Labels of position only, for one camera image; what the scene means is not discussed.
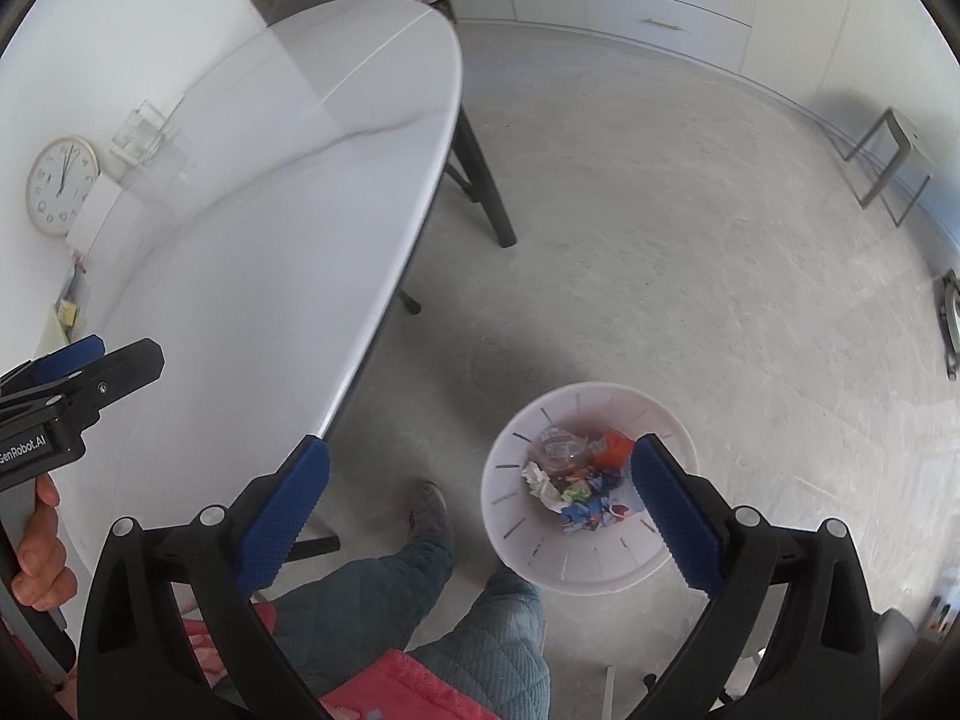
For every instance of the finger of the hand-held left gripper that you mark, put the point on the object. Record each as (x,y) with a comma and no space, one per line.
(71,356)
(124,375)

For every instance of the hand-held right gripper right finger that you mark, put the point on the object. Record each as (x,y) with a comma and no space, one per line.
(675,510)

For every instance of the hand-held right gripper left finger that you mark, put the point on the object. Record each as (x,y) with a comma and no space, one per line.
(289,510)

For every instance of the orange paper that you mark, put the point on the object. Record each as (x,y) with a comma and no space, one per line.
(615,448)

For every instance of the dark blue paper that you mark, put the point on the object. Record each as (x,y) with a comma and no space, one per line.
(581,517)

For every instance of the white slotted waste bin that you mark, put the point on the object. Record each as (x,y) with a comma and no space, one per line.
(592,562)

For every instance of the clear plastic bag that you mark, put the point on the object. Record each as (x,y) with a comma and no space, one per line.
(562,446)

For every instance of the white tissue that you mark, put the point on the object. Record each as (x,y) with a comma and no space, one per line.
(541,484)

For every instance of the person's left hand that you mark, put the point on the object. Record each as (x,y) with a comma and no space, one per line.
(45,562)

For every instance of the yellow sticky notes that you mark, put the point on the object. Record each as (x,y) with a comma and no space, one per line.
(66,313)

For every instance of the person's left leg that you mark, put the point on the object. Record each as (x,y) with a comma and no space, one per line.
(375,600)

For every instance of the person's leg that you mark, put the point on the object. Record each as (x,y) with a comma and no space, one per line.
(375,600)
(487,652)

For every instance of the person's left slipper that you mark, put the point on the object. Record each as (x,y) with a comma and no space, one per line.
(429,506)

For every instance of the white card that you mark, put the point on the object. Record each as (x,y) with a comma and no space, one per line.
(96,217)

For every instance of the pink fleece garment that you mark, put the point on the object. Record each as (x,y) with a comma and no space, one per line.
(420,690)

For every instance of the clear acrylic box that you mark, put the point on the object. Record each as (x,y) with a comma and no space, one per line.
(139,131)

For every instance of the person's right leg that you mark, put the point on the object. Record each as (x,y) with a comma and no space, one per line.
(487,652)

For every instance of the grey office chair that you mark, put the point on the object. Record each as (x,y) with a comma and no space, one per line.
(896,634)

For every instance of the black table leg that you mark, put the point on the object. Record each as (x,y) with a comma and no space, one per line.
(487,195)

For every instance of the grey stool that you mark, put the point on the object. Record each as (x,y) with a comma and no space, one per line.
(892,150)

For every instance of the round white wall clock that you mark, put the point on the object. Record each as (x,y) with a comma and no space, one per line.
(61,186)

